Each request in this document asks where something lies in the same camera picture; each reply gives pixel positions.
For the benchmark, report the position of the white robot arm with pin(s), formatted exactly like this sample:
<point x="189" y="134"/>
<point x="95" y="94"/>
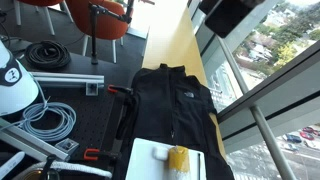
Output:
<point x="222" y="16"/>

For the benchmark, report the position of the orange chair with white legs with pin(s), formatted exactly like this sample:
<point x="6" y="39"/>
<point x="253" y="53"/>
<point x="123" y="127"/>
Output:
<point x="80" y="14"/>

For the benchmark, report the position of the lower aluminium extrusion rail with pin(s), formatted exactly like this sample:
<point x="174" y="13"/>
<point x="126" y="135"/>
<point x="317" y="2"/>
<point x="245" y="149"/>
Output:
<point x="31" y="145"/>

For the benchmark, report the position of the small grey mounting bracket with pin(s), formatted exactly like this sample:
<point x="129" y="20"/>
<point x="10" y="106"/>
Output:
<point x="67" y="145"/>

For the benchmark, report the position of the small white case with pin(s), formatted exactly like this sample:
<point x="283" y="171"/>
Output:
<point x="160" y="153"/>

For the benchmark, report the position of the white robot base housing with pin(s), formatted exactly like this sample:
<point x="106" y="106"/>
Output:
<point x="17" y="86"/>

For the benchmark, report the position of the orange-handled clamp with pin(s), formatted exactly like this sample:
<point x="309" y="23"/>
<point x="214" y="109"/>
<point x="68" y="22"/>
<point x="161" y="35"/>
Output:
<point x="94" y="154"/>
<point x="115" y="89"/>

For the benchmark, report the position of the white board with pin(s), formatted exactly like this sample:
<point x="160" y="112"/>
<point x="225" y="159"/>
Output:
<point x="143" y="166"/>

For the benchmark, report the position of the upper orange-handled clamp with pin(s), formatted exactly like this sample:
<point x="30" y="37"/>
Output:
<point x="115" y="89"/>

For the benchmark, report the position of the upper aluminium extrusion rail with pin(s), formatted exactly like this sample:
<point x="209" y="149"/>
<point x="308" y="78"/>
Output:
<point x="91" y="83"/>

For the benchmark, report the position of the yellow and white roll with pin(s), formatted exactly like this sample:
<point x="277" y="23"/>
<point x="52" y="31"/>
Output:
<point x="179" y="163"/>

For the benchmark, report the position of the black perforated breadboard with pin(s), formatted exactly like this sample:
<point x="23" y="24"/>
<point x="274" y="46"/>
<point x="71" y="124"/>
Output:
<point x="96" y="121"/>

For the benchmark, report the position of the aluminium extrusion rail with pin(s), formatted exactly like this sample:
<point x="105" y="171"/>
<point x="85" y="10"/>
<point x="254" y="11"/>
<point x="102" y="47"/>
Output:
<point x="31" y="145"/>
<point x="91" y="83"/>

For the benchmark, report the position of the silver zipper pull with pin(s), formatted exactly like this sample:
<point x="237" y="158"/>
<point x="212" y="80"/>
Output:
<point x="172" y="134"/>

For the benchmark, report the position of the black camera stand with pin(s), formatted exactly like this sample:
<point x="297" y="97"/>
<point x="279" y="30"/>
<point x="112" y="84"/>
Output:
<point x="109" y="21"/>

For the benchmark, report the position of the grey metal railing post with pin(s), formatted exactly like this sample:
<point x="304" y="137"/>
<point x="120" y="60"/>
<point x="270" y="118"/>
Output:
<point x="278" y="157"/>

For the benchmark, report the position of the lower orange-handled clamp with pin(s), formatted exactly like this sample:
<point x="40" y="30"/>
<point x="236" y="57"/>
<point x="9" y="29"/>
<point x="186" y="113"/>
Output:
<point x="94" y="154"/>

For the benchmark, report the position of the black fleece jacket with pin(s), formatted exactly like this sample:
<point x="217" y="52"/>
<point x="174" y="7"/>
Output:
<point x="167" y="99"/>

